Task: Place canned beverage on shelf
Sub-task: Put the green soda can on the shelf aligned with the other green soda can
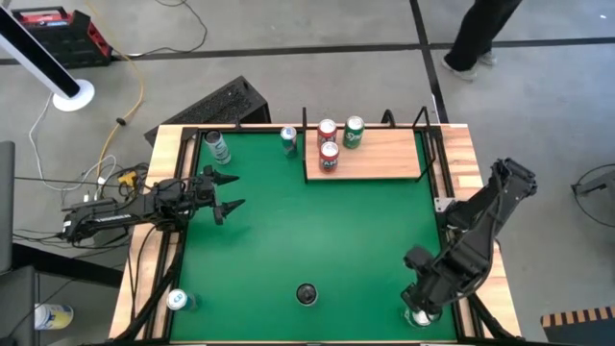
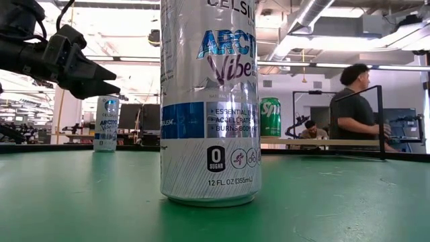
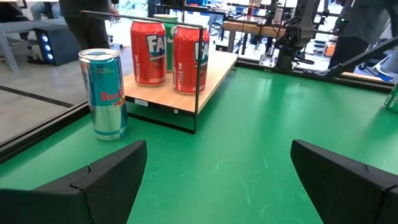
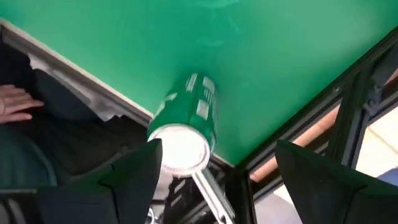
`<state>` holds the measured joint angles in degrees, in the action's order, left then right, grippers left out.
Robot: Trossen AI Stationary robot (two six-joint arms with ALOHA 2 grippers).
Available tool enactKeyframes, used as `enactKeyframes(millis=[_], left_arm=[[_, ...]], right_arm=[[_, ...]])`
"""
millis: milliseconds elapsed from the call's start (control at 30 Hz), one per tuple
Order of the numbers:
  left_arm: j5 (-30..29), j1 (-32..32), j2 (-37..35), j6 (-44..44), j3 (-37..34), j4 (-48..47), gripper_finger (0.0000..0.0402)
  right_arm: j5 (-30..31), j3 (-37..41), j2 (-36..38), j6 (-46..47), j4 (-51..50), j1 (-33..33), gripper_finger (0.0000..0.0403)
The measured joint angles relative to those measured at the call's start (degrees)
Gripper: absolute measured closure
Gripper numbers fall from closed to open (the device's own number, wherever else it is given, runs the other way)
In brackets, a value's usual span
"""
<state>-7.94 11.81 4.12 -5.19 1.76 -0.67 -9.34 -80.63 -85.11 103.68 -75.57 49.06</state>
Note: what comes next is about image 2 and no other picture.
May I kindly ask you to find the white Celsius Arctic Vibe can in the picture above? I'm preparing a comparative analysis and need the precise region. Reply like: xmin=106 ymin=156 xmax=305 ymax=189
xmin=159 ymin=0 xmax=262 ymax=208
xmin=93 ymin=95 xmax=120 ymax=153

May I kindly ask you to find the white round column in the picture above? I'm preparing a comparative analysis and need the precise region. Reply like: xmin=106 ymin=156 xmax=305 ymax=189
xmin=50 ymin=85 xmax=83 ymax=145

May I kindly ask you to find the yellow hanging pendant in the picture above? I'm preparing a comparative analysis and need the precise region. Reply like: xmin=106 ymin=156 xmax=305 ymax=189
xmin=301 ymin=48 xmax=308 ymax=84

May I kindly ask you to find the dark blue partition screen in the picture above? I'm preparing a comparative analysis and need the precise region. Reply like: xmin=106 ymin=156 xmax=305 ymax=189
xmin=382 ymin=107 xmax=417 ymax=153

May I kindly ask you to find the black background rig frame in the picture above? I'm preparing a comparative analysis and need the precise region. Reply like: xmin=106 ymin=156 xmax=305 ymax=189
xmin=292 ymin=89 xmax=332 ymax=138

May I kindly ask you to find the person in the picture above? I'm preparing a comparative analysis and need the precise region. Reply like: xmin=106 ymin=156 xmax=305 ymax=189
xmin=328 ymin=63 xmax=400 ymax=153
xmin=299 ymin=120 xmax=330 ymax=140

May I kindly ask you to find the black aluminium table frame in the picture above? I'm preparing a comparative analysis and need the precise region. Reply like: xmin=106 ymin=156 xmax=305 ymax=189
xmin=0 ymin=143 xmax=430 ymax=163

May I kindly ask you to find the black computer monitor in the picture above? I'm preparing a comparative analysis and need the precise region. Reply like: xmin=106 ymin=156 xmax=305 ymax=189
xmin=142 ymin=103 xmax=161 ymax=130
xmin=118 ymin=103 xmax=144 ymax=130

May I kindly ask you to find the black background stand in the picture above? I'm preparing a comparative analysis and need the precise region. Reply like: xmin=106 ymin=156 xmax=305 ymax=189
xmin=386 ymin=114 xmax=425 ymax=144

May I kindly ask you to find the silver ventilation duct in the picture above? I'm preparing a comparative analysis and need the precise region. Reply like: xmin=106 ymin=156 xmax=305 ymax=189
xmin=268 ymin=0 xmax=337 ymax=61

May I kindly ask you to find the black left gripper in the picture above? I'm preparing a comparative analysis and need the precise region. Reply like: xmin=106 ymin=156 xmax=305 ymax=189
xmin=43 ymin=24 xmax=121 ymax=100

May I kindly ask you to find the wooden background desk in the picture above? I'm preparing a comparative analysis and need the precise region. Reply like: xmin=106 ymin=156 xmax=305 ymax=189
xmin=50 ymin=132 xmax=95 ymax=145

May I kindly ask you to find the green Sprite can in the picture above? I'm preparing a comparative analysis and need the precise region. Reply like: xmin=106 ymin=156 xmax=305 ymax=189
xmin=259 ymin=97 xmax=282 ymax=139

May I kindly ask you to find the green table mat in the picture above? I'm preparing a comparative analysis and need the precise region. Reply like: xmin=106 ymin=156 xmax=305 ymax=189
xmin=0 ymin=149 xmax=430 ymax=242

